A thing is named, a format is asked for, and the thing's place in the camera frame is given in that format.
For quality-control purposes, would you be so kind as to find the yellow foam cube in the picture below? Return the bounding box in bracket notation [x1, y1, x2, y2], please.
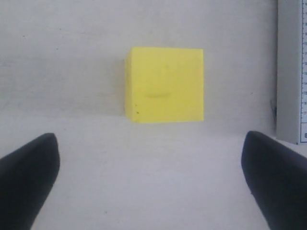
[124, 46, 204, 123]

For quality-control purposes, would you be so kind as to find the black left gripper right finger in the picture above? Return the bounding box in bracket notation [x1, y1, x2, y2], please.
[241, 131, 307, 230]

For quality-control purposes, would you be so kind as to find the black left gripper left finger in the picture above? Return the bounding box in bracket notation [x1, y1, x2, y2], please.
[0, 133, 60, 230]

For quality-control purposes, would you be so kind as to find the grey paper cutter base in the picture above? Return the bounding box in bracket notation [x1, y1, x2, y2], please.
[276, 0, 307, 145]

